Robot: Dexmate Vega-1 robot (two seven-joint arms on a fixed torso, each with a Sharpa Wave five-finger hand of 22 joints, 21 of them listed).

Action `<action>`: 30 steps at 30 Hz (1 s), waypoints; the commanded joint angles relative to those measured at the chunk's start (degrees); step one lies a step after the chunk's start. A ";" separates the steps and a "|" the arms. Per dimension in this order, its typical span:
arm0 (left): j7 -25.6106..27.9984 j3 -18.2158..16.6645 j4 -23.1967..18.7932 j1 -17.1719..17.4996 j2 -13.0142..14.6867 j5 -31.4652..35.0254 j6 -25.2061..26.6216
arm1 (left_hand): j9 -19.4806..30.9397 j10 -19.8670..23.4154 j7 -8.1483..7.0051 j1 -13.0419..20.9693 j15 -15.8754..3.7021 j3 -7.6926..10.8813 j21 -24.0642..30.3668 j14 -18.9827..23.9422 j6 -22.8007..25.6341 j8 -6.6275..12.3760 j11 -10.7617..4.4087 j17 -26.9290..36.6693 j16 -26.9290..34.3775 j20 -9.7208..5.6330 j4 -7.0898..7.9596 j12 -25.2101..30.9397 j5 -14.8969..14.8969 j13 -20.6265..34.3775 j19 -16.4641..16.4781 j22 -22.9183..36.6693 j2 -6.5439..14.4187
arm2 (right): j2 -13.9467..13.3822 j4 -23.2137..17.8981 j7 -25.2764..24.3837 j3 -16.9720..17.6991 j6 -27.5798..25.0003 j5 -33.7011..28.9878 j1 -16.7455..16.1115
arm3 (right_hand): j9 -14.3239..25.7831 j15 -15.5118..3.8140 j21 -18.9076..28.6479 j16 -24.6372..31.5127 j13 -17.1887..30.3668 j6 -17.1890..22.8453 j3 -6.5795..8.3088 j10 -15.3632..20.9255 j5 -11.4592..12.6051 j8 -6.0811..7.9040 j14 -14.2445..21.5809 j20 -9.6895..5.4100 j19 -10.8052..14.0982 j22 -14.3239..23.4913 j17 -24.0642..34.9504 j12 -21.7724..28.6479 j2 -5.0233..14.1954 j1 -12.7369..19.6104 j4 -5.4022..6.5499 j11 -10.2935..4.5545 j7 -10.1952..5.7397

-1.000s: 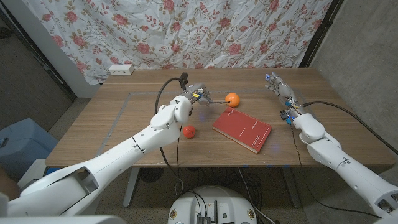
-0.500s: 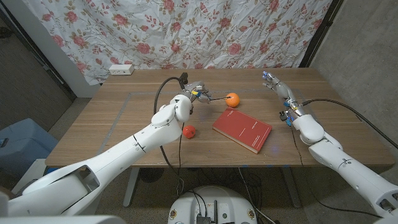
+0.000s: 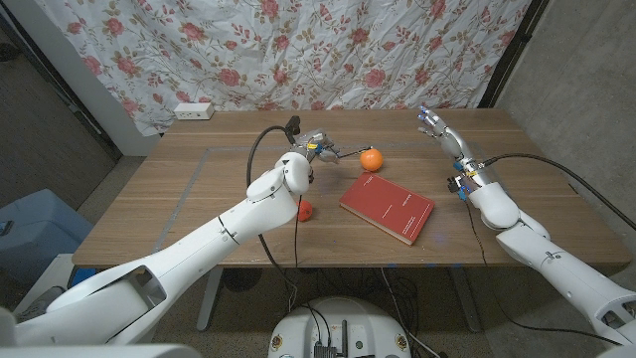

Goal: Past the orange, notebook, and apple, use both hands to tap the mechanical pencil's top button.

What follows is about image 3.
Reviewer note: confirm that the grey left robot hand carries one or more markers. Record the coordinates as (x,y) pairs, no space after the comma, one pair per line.
(328,155)

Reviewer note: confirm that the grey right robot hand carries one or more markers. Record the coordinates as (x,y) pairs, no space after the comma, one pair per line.
(449,141)

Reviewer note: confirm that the black mechanical pencil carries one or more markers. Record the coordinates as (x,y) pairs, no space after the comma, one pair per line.
(355,151)

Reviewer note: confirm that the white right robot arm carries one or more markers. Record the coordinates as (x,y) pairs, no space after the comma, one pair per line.
(546,258)

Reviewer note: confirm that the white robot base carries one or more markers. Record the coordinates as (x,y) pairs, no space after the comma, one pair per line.
(343,323)

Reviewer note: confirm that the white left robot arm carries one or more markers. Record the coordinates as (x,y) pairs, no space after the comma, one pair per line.
(258,214)

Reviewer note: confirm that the clear spray bottle black top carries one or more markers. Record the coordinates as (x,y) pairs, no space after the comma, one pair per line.
(294,124)

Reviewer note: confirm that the red notebook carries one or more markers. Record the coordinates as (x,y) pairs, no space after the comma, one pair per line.
(387,204)

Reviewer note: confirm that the orange fruit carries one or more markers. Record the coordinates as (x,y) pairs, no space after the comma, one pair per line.
(371,160)

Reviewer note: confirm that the red ball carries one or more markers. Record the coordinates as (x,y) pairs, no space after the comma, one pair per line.
(306,211)

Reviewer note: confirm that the black backdrop pole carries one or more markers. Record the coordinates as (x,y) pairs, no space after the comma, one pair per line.
(514,50)

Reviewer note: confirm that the floral fabric backdrop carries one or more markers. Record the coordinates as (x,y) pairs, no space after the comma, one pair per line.
(278,50)

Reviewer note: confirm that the white power strip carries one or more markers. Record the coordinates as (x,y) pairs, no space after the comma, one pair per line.
(194,111)

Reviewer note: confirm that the black round floor fan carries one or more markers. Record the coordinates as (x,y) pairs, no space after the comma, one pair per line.
(241,279)

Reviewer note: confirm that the metal table leg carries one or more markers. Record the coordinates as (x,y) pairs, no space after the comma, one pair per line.
(467,303)
(208,303)

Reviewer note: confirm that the blue black floor object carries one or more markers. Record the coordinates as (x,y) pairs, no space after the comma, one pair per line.
(82,278)

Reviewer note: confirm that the blue storage bin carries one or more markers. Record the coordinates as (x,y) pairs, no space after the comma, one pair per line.
(40,229)

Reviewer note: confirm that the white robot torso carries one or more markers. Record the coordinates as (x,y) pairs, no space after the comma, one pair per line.
(99,352)

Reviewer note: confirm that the person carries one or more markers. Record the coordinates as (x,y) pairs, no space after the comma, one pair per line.
(42,301)

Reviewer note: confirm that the black phone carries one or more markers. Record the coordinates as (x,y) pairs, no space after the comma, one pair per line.
(5,228)

